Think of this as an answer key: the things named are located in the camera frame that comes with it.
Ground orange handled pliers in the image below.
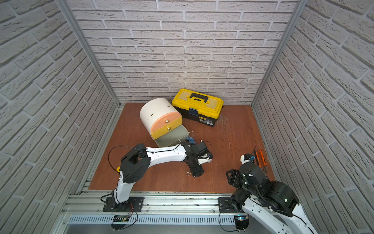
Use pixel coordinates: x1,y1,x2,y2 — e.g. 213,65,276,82
254,149,267,170

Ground aluminium rail frame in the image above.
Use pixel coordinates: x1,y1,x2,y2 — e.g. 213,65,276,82
55,192,253,233

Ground left circuit board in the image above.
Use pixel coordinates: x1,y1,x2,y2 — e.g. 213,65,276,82
111,215,131,231

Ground circuit board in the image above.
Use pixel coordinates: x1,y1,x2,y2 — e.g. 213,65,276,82
234,215,249,232
111,215,131,231

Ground grey bottom drawer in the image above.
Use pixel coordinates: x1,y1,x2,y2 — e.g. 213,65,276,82
154,125,190,147

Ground round white drawer cabinet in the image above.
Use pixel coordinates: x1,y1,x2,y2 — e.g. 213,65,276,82
140,97,183,135

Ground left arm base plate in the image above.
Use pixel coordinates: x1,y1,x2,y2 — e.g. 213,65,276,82
103,197,144,213

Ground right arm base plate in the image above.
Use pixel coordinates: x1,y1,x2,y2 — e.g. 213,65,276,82
218,197,242,213

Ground yellow drawer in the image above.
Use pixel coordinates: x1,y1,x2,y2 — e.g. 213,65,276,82
151,122,182,139

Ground orange top drawer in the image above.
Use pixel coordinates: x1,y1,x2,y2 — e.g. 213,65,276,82
151,112,182,132

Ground right circuit board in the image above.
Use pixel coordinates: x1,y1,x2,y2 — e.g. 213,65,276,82
234,215,249,232

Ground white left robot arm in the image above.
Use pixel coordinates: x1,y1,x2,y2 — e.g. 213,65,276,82
109,140,213,210

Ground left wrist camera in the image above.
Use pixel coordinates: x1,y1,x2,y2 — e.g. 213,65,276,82
195,141,213,165

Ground yellow black toolbox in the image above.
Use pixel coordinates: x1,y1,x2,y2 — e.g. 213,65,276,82
172,89,224,127

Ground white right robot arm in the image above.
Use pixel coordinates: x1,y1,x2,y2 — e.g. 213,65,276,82
226,160,317,234

